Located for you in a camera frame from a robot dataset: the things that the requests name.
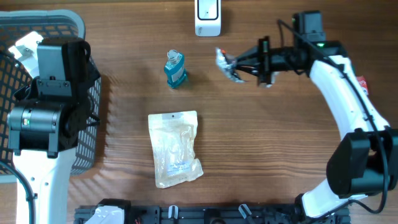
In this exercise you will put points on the beige plastic pouch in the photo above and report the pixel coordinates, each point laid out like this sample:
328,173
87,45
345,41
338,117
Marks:
172,136

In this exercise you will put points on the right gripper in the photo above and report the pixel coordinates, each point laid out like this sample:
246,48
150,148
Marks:
260,61

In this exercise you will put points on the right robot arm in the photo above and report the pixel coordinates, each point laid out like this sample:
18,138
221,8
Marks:
365,162

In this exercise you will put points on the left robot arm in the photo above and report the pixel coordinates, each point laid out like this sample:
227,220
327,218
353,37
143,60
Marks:
45,124

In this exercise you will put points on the red tissue pack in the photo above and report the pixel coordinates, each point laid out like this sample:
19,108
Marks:
363,84

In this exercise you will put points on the grey plastic shopping basket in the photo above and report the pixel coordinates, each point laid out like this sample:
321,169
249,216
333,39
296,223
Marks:
56,23

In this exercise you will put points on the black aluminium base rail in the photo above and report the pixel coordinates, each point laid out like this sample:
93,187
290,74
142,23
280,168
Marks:
122,211

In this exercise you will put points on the white barcode scanner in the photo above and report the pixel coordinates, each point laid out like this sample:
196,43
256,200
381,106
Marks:
207,18

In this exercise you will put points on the black red packaged item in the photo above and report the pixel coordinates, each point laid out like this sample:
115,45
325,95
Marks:
227,65

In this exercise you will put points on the blue mouthwash bottle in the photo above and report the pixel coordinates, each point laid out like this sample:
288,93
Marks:
175,68

